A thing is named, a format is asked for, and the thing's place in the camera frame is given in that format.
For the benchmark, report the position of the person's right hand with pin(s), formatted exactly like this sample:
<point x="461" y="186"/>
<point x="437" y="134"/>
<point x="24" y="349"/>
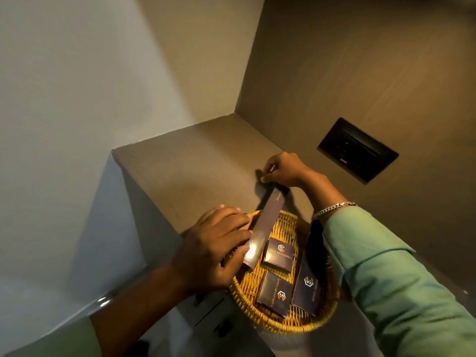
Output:
<point x="286" y="169"/>

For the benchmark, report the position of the person's left hand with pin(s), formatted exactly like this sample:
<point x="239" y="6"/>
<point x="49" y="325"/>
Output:
<point x="208" y="252"/>

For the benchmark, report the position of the person's right fingers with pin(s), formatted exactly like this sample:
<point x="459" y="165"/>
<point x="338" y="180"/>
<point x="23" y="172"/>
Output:
<point x="268" y="172"/>

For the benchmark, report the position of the person's left little finger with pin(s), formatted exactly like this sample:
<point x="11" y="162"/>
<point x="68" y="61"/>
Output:
<point x="235" y="259"/>

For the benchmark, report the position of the person's left middle finger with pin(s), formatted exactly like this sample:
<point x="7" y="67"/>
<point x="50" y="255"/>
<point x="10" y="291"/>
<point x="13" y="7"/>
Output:
<point x="232" y="221"/>

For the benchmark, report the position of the long dark slim box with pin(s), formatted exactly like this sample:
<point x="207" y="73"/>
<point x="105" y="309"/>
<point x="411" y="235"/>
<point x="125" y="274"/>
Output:
<point x="266" y="226"/>

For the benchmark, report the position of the person's right forearm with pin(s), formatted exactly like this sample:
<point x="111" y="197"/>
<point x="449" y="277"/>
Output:
<point x="394" y="286"/>

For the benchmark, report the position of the person's left forearm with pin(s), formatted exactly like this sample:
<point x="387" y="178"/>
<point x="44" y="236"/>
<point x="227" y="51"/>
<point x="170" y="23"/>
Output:
<point x="137" y="312"/>

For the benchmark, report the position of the wooden cabinet with drawers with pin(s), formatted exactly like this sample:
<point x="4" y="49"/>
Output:
<point x="193" y="204"/>

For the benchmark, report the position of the small square dark box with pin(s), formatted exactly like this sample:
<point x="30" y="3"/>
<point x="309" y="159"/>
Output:
<point x="274" y="293"/>
<point x="279" y="255"/>

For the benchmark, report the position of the yellow wicker basket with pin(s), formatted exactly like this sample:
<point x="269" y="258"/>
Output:
<point x="260" y="308"/>

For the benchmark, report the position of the rectangular dark box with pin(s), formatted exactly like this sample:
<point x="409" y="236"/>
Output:
<point x="308" y="289"/>

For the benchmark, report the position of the black wall socket panel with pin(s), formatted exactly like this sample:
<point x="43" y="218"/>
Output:
<point x="357" y="150"/>

